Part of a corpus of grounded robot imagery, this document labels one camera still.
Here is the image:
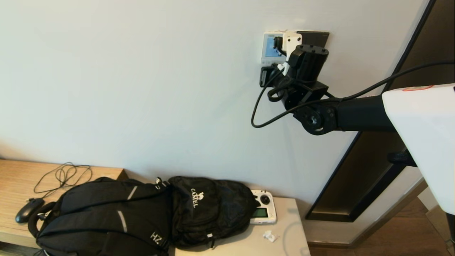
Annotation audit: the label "white wall thermostat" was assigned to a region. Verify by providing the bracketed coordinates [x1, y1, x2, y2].
[261, 32, 285, 67]

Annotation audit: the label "light brown wooden board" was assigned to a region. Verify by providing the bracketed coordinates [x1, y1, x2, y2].
[425, 206, 450, 249]

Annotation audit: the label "white remote controller with screen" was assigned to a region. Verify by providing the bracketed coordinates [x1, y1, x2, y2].
[250, 190, 277, 225]

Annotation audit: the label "black Camel logo backpack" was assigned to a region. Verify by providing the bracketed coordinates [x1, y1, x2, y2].
[168, 176, 260, 249]

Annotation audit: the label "beige drawer cabinet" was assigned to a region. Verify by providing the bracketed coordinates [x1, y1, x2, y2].
[123, 170, 310, 256]

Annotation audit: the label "large black backpack grey stripes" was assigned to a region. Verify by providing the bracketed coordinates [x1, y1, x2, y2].
[28, 177, 173, 256]

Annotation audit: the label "light wooden desk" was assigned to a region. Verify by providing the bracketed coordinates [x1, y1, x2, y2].
[0, 159, 129, 256]

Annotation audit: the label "black computer mouse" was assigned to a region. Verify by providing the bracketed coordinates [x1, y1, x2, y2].
[15, 198, 46, 224]

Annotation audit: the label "black wall switch panel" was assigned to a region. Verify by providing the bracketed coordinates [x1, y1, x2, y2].
[300, 31, 330, 48]

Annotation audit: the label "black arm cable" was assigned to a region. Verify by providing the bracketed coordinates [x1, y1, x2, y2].
[251, 61, 455, 128]

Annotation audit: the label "thin black mouse cable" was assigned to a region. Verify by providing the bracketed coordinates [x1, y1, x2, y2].
[33, 163, 93, 199]

